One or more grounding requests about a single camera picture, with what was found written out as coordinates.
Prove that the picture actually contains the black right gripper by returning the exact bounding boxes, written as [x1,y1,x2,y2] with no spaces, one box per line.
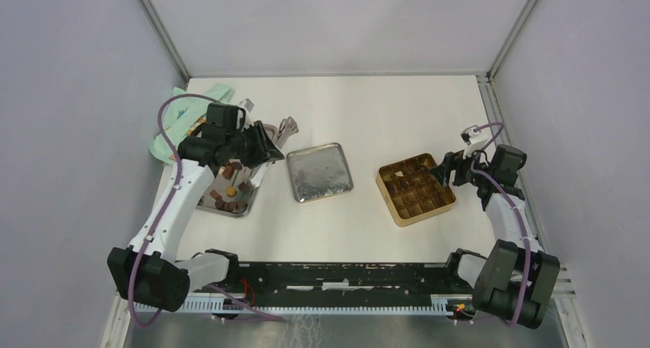
[428,143,493,187]

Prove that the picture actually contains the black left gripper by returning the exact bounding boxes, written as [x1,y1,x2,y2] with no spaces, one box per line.
[225,120,284,169]

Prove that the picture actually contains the metal serving tongs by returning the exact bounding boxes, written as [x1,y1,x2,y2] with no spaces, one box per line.
[249,117,299,188]

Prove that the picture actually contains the gold chocolate box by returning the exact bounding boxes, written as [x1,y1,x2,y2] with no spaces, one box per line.
[376,153,456,227]

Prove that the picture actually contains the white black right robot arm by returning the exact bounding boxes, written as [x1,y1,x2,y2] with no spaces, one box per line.
[430,144,560,329]

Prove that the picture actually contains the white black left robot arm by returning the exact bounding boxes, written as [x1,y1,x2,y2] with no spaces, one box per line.
[107,103,284,312]

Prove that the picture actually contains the metal chocolate tray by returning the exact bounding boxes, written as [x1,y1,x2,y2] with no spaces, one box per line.
[192,123,259,215]

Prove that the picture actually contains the caramel round chocolate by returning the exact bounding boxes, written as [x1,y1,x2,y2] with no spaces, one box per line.
[226,186,238,197]

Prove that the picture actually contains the silver box lid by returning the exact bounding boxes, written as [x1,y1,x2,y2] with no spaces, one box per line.
[286,143,354,203]

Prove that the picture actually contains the green patterned cloth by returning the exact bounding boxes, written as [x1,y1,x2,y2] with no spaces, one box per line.
[149,84,235,165]

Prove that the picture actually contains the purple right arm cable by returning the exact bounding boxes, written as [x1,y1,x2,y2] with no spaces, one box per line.
[469,122,533,327]

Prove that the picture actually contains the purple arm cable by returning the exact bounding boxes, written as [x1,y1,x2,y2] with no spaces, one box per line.
[469,122,533,327]
[126,94,285,329]

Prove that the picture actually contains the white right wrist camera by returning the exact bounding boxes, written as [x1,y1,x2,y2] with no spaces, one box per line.
[461,126,491,158]

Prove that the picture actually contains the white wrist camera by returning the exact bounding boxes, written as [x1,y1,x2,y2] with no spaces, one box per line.
[238,98,254,128]
[461,126,491,158]

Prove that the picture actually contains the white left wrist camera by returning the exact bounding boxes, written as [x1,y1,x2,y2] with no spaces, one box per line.
[238,98,254,128]

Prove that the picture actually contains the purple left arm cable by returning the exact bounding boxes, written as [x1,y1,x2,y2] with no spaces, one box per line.
[126,94,285,329]

